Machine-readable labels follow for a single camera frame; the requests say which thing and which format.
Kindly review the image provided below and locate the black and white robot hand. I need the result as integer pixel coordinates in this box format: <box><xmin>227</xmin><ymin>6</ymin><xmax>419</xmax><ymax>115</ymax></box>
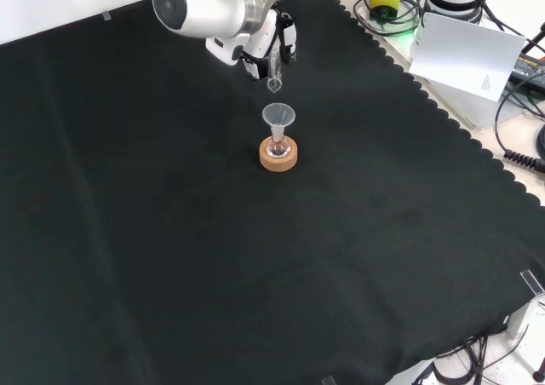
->
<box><xmin>239</xmin><ymin>8</ymin><xmax>299</xmax><ymax>82</ymax></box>

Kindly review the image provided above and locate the clear glass graduated cylinder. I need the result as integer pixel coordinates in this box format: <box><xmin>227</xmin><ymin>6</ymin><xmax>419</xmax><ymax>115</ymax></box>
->
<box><xmin>265</xmin><ymin>39</ymin><xmax>285</xmax><ymax>95</ymax></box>

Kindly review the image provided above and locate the small glass round-bottom flask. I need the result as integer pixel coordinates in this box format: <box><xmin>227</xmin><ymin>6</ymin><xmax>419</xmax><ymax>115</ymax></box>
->
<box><xmin>265</xmin><ymin>124</ymin><xmax>292</xmax><ymax>161</ymax></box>

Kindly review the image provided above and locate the clear plastic funnel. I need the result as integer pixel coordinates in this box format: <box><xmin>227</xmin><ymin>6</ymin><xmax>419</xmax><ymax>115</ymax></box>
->
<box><xmin>261</xmin><ymin>102</ymin><xmax>296</xmax><ymax>138</ymax></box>

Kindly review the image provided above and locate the pale white board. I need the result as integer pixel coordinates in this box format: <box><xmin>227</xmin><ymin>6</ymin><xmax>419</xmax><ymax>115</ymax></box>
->
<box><xmin>408</xmin><ymin>11</ymin><xmax>528</xmax><ymax>103</ymax></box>

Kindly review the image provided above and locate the black bench cloth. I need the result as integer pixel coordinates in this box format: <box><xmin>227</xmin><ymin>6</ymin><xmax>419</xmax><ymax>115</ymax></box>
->
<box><xmin>0</xmin><ymin>0</ymin><xmax>545</xmax><ymax>385</ymax></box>

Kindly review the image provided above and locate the white box under board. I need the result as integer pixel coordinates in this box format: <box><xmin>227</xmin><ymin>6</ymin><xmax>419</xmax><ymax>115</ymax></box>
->
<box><xmin>425</xmin><ymin>77</ymin><xmax>508</xmax><ymax>131</ymax></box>

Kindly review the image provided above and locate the black power supply brick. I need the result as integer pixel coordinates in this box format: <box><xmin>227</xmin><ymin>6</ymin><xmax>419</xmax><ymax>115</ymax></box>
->
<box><xmin>509</xmin><ymin>53</ymin><xmax>545</xmax><ymax>84</ymax></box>

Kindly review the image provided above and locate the clear tape strip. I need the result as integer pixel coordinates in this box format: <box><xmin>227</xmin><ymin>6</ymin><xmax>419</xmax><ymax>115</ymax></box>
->
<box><xmin>519</xmin><ymin>269</ymin><xmax>545</xmax><ymax>296</ymax></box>

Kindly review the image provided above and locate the black cable loop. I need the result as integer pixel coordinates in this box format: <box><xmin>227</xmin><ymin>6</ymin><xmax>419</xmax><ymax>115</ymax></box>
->
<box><xmin>352</xmin><ymin>0</ymin><xmax>428</xmax><ymax>36</ymax></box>

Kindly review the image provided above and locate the round cork ring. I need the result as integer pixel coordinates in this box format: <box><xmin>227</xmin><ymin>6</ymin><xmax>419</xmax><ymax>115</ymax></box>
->
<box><xmin>258</xmin><ymin>135</ymin><xmax>300</xmax><ymax>174</ymax></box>

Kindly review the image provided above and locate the coiled black cable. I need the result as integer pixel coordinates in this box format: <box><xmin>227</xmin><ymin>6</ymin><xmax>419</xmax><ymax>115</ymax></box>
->
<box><xmin>493</xmin><ymin>80</ymin><xmax>545</xmax><ymax>172</ymax></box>

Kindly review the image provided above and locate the black cable bundle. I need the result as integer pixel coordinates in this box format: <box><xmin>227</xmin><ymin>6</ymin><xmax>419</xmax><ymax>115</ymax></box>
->
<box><xmin>419</xmin><ymin>336</ymin><xmax>495</xmax><ymax>385</ymax></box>

